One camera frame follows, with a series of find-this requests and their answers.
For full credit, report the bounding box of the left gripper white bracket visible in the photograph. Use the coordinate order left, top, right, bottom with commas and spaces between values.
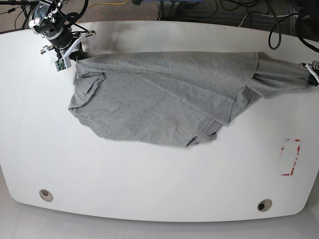
299, 61, 319, 87

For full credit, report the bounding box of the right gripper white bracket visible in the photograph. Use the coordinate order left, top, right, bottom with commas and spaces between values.
40, 28, 96, 61

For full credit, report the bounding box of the grey T-shirt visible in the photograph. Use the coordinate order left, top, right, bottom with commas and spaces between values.
69, 52, 314, 147

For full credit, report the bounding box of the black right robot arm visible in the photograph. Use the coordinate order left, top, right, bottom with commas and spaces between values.
28, 0, 95, 70

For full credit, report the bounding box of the black tripod stand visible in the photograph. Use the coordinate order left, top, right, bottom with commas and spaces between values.
0, 0, 39, 32

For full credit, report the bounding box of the red tape rectangle marking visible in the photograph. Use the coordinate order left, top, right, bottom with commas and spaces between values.
278, 139, 302, 176

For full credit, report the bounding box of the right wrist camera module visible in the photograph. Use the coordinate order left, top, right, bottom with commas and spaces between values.
55, 58, 71, 72

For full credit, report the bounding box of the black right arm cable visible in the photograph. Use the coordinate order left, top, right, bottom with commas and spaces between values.
49, 0, 90, 33

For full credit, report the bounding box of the yellow cable on floor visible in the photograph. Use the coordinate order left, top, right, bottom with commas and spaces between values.
89, 0, 128, 7

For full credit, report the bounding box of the right table cable grommet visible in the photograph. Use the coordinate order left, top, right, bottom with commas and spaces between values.
257, 199, 272, 212

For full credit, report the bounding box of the table cable grommet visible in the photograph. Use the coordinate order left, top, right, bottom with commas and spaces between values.
39, 189, 53, 202
257, 199, 272, 212

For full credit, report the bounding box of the left table cable grommet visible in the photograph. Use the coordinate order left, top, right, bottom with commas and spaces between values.
39, 189, 53, 202

